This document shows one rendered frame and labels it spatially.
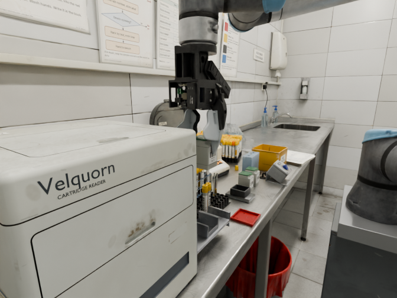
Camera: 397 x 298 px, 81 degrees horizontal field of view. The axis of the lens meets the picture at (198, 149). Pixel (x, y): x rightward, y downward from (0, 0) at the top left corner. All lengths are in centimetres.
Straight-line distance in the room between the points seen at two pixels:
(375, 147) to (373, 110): 241
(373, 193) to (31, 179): 72
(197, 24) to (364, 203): 60
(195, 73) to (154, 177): 21
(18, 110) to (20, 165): 66
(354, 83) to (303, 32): 82
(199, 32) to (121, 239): 35
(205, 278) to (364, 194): 47
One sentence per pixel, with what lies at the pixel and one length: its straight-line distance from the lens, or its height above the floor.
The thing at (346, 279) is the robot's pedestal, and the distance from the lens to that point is 84.
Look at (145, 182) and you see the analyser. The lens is 33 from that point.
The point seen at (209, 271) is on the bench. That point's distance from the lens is 55.
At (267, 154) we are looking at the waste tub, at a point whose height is 96.
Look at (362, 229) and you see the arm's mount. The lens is 72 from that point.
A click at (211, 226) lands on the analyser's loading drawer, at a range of 61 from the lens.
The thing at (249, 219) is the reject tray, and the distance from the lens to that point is 73.
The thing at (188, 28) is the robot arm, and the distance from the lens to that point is 47.
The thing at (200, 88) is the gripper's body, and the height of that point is 124.
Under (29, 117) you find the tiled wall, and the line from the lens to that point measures 93.
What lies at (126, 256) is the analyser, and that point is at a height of 103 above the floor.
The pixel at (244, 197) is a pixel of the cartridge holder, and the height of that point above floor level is 89.
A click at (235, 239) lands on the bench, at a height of 88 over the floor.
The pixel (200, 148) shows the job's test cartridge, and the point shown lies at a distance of 50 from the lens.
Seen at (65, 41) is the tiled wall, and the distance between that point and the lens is 100.
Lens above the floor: 124
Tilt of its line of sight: 14 degrees down
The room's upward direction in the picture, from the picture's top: straight up
